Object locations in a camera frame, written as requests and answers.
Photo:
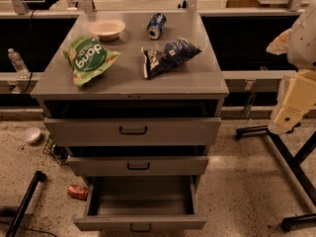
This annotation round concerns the grey bottom drawer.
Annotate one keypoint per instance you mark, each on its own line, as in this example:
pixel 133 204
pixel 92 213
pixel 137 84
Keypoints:
pixel 141 204

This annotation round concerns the blue soda can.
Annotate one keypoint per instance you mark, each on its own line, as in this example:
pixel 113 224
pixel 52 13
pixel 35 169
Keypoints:
pixel 155 27

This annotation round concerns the beige bowl on cabinet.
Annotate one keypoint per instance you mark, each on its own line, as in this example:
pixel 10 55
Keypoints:
pixel 107 29

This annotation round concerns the orange crushed can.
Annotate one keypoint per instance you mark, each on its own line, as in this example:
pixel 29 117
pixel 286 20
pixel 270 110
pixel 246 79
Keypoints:
pixel 76 191

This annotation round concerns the grey metal drawer cabinet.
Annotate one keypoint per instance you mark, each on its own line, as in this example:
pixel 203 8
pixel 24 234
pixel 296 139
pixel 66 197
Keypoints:
pixel 196 89

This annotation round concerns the grey top drawer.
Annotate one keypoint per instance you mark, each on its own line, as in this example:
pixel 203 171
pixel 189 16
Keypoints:
pixel 133 131

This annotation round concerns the white bowl on floor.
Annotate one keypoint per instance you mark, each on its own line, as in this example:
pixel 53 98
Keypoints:
pixel 31 135

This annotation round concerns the grey drawer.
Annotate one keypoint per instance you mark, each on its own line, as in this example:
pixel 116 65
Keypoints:
pixel 141 204
pixel 138 166
pixel 133 131

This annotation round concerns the blue chip bag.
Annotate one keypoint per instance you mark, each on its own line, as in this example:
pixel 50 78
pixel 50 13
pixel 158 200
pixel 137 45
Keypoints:
pixel 175 53

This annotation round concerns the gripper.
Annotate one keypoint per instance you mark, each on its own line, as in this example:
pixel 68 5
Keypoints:
pixel 305 44

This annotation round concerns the green chip bag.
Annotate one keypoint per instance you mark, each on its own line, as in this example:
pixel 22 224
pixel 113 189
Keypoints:
pixel 88 59

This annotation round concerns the clear plastic water bottle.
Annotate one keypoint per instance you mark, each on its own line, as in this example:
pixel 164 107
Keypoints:
pixel 18 63

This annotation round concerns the grey middle drawer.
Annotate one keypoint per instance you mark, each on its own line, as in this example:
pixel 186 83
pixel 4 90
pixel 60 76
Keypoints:
pixel 138 166

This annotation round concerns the small wire basket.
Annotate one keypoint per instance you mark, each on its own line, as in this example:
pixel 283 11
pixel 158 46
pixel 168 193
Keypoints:
pixel 56 153

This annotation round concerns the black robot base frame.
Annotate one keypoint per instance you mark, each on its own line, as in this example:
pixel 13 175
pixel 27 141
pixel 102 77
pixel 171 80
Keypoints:
pixel 294 163

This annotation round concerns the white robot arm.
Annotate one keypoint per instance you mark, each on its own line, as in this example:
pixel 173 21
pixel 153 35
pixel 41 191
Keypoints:
pixel 298 42

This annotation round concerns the black stand leg left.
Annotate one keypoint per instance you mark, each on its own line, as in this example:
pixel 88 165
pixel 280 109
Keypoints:
pixel 38 177

